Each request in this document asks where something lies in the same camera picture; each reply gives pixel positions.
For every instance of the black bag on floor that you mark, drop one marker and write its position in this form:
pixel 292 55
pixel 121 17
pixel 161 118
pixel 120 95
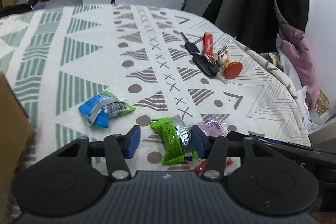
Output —
pixel 16 9

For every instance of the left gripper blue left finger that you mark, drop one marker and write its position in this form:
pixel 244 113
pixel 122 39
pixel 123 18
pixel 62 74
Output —
pixel 117 149

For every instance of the brown cardboard box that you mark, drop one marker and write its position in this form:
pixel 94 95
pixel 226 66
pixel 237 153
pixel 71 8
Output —
pixel 16 135

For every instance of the light green snack packet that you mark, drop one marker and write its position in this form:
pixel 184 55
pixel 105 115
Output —
pixel 176 138

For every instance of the patterned white bed blanket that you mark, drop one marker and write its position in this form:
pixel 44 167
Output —
pixel 56 59

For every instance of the blue snack packet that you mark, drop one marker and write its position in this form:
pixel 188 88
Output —
pixel 103 106

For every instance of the black car key bunch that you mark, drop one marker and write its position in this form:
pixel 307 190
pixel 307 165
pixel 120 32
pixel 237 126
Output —
pixel 208 67

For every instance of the red round figurine keychain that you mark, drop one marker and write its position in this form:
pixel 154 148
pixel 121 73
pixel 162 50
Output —
pixel 231 69

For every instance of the pink purple jacket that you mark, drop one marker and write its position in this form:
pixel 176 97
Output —
pixel 296 46

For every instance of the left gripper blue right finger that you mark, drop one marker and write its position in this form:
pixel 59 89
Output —
pixel 212 148

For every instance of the red white snack packet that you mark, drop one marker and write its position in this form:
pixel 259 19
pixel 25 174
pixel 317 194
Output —
pixel 200 168

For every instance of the purple snack packet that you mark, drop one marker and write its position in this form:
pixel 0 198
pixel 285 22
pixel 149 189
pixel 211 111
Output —
pixel 214 125

